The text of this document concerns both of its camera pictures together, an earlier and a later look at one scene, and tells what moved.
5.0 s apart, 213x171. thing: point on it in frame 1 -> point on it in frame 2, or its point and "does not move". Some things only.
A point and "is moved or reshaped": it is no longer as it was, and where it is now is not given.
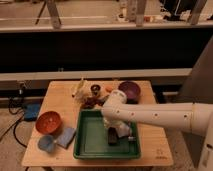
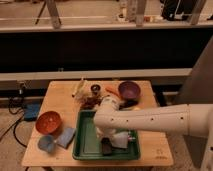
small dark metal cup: [95, 88] does not move
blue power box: [31, 111] does not move
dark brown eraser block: [112, 136] is moved or reshaped
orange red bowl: [48, 122] does not move
